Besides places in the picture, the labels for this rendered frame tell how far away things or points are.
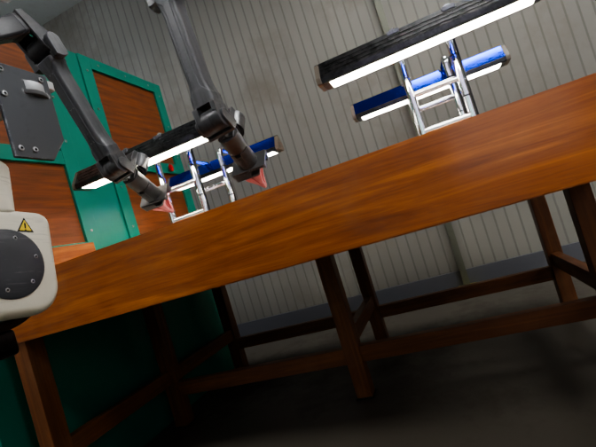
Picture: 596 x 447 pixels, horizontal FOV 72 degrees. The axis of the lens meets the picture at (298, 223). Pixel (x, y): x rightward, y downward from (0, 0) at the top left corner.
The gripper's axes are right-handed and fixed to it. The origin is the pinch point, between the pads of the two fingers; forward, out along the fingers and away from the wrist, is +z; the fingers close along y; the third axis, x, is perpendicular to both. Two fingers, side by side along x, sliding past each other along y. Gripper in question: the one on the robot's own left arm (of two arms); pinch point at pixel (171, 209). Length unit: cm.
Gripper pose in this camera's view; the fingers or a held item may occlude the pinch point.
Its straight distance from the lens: 147.0
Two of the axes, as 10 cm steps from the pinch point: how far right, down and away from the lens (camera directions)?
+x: 0.7, 8.1, -5.8
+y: -9.1, 3.0, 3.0
